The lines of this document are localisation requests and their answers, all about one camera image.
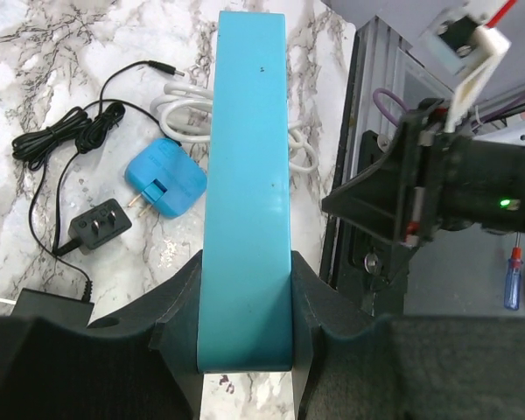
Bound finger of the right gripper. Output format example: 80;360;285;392
321;122;410;243
362;239;417;315

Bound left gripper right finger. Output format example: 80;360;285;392
291;252;525;419

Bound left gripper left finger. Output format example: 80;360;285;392
0;255;203;419

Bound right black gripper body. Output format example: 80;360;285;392
397;99;525;245

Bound teal power strip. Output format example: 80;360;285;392
197;11;292;373

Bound white teal-strip cable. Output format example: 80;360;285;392
150;82;320;174

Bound black power adapter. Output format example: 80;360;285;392
0;288;94;328

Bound blue red screwdriver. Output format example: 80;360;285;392
503;232;523;311

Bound blue flat charger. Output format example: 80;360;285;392
124;138;207;219

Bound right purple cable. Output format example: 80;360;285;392
371;87;525;132

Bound aluminium frame rail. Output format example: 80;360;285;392
353;17;525;145

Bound black plug adapter with cable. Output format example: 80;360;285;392
10;59;187;303

